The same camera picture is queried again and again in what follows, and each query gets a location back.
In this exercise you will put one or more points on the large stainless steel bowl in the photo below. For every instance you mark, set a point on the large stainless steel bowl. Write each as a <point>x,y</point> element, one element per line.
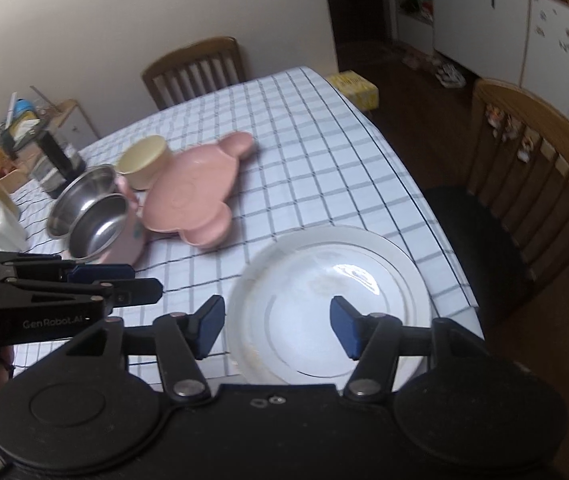
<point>78,197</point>

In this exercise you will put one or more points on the pink steel-lined kids bowl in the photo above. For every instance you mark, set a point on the pink steel-lined kids bowl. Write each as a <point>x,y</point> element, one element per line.
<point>107,228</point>

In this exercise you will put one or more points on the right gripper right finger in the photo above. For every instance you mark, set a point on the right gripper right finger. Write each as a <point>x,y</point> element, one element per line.
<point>376,342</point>

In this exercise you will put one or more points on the pink bear-shaped plate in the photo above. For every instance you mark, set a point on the pink bear-shaped plate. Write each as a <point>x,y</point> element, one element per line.
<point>189,198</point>

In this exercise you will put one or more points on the white plate with rim line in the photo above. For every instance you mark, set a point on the white plate with rim line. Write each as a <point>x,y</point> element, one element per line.
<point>329,304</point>

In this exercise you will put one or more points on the white wall cabinet unit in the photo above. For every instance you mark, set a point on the white wall cabinet unit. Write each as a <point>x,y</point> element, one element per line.
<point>524,42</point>

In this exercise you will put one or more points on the white thermos mug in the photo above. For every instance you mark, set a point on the white thermos mug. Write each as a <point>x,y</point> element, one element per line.
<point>12,234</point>

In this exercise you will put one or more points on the small wooden side cabinet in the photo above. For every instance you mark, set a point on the small wooden side cabinet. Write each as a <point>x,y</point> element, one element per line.
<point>66,119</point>

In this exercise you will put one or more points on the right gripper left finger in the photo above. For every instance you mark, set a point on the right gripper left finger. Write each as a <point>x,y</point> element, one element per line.
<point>178,341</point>

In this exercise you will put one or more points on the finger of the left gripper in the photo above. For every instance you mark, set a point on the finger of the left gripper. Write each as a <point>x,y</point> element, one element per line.
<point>131,293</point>
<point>97,273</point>

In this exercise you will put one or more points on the cream yellow bowl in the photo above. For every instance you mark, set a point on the cream yellow bowl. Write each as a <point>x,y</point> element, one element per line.
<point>143,161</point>

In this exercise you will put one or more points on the far wooden chair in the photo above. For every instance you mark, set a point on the far wooden chair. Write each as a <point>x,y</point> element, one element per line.
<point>184,74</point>

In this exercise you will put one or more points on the wooden chair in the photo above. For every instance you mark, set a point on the wooden chair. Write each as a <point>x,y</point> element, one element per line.
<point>507,215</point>
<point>184,74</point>

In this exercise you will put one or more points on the white checkered tablecloth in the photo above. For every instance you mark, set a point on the white checkered tablecloth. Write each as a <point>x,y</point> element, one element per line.
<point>323,208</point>

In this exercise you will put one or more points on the black glass electric kettle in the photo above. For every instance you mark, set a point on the black glass electric kettle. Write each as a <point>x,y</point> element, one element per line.
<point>57,165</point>

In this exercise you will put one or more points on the black desk organizer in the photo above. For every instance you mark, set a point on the black desk organizer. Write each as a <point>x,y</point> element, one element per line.
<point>15,132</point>

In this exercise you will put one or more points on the yellow cardboard box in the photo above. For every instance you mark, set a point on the yellow cardboard box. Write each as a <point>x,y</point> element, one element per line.
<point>358,90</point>

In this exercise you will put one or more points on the right wooden chair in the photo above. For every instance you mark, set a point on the right wooden chair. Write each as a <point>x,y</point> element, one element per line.
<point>507,215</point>

